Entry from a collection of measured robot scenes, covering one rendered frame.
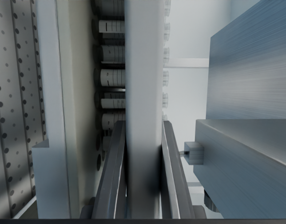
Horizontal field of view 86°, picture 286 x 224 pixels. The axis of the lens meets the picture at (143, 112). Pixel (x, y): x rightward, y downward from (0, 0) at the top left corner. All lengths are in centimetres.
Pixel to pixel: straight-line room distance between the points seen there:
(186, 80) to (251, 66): 302
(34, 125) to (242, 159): 21
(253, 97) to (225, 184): 32
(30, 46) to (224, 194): 27
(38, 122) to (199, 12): 394
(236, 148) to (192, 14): 383
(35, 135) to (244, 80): 50
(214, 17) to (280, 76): 371
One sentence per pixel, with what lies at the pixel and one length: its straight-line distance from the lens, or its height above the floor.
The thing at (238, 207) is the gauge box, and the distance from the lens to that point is 21.
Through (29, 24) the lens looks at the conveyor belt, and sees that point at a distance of 21.
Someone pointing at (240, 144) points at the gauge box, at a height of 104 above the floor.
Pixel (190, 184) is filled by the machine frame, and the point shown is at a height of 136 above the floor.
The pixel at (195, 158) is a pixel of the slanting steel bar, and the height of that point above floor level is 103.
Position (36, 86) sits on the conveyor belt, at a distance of 20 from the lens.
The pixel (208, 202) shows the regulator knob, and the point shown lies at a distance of 29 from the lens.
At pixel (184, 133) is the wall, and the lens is 352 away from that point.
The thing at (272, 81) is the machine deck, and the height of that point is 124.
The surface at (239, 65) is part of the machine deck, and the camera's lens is 56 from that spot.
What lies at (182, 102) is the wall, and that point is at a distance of 344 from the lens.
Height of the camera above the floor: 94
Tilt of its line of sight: 2 degrees up
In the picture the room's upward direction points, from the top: 90 degrees clockwise
